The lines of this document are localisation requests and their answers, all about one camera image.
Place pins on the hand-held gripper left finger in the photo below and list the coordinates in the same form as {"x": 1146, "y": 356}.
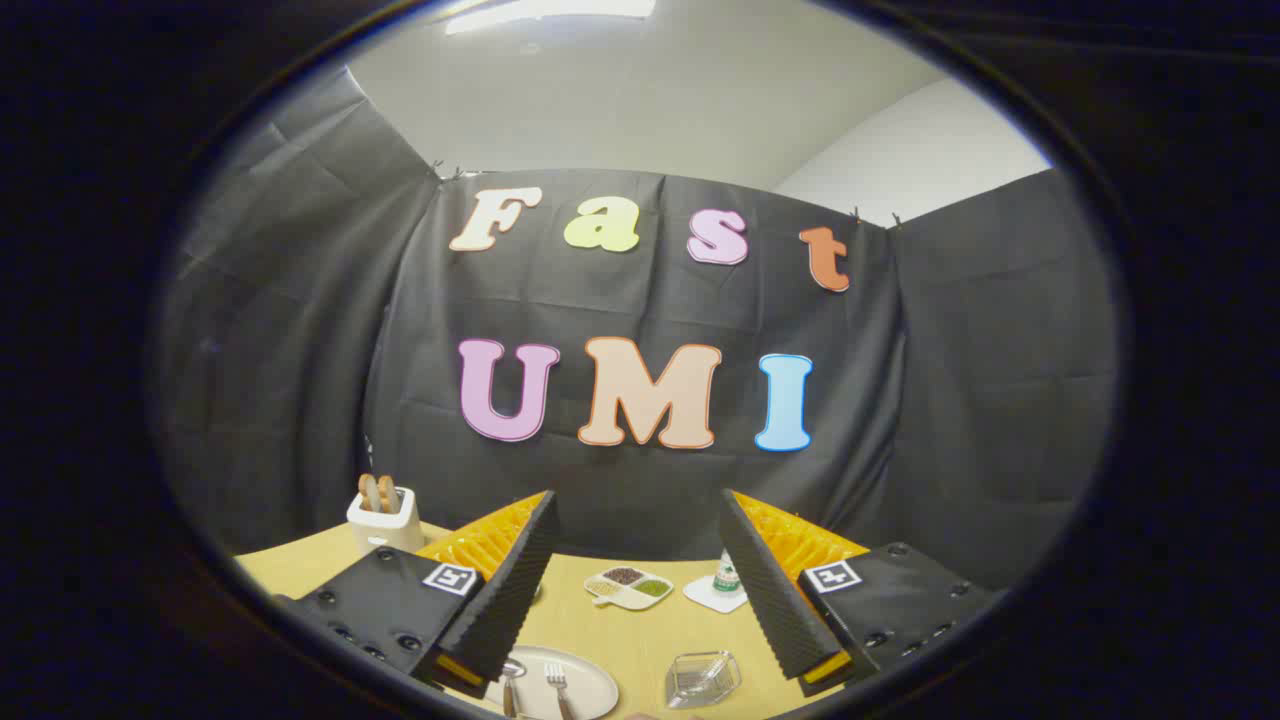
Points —
{"x": 505, "y": 600}

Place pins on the white square coaster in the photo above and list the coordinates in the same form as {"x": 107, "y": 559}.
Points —
{"x": 712, "y": 598}

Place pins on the white toaster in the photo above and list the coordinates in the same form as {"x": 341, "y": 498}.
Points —
{"x": 385, "y": 530}

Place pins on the large white plate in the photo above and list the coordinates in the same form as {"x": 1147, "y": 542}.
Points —
{"x": 592, "y": 685}

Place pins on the toasted bread slice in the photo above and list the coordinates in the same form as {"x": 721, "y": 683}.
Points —
{"x": 368, "y": 494}
{"x": 388, "y": 493}

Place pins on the clear water bottle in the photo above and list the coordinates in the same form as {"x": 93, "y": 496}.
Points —
{"x": 725, "y": 578}

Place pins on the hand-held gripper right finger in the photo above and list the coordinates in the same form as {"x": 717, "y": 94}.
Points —
{"x": 770, "y": 600}

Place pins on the white divided bean dish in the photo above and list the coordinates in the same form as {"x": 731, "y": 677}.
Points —
{"x": 630, "y": 590}

